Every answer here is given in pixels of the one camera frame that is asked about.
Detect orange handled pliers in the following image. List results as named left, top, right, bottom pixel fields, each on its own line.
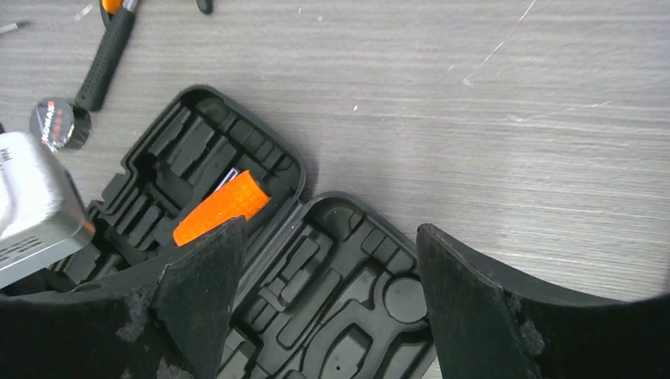
left=99, top=0, right=215, bottom=16

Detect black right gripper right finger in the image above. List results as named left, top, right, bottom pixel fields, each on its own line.
left=416, top=223, right=669, bottom=378

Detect black handled hammer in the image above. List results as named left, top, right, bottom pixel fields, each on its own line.
left=75, top=1, right=140, bottom=112

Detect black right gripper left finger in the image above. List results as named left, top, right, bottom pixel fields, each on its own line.
left=1, top=217, right=247, bottom=378

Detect small round tape measure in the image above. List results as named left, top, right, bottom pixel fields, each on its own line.
left=28, top=97, right=92, bottom=152

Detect black plastic tool case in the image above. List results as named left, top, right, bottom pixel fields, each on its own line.
left=53, top=85, right=436, bottom=378

